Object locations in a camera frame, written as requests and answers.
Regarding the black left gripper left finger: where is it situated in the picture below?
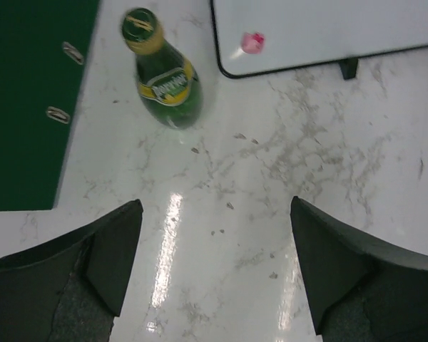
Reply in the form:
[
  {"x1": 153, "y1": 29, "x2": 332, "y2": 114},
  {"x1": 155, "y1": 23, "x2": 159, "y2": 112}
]
[{"x1": 0, "y1": 199, "x2": 143, "y2": 341}]

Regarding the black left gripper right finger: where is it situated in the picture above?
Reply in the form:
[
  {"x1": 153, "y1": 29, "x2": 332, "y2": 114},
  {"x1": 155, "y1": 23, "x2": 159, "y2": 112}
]
[{"x1": 290, "y1": 197, "x2": 428, "y2": 341}]

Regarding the green bottle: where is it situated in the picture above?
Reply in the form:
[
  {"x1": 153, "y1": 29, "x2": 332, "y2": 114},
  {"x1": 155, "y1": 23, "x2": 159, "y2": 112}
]
[{"x1": 121, "y1": 8, "x2": 203, "y2": 129}]

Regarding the green binder folder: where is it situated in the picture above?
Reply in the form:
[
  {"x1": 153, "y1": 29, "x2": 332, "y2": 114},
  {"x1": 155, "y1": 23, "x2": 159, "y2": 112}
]
[{"x1": 0, "y1": 1, "x2": 99, "y2": 212}]

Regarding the whiteboard with red writing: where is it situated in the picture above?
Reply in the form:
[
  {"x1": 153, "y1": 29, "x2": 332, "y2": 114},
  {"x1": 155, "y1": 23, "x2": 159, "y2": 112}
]
[{"x1": 210, "y1": 1, "x2": 428, "y2": 78}]

